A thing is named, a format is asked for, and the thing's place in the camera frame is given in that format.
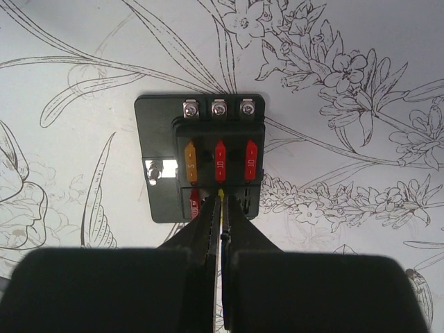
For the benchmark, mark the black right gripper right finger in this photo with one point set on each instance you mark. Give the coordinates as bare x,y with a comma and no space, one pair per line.
266,289

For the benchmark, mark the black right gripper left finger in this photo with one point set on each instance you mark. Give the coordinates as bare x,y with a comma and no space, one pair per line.
170,288

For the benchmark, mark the red blade fuse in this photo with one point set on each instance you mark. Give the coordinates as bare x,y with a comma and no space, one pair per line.
220,161
194,203
250,161

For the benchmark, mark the yellow blade fuse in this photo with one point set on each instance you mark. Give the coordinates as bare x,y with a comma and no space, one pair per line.
221,194

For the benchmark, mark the orange blade fuse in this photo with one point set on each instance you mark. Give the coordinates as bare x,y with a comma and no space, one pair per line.
191,162

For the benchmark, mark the black fuse box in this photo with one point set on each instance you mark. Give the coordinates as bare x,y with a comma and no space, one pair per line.
166,123

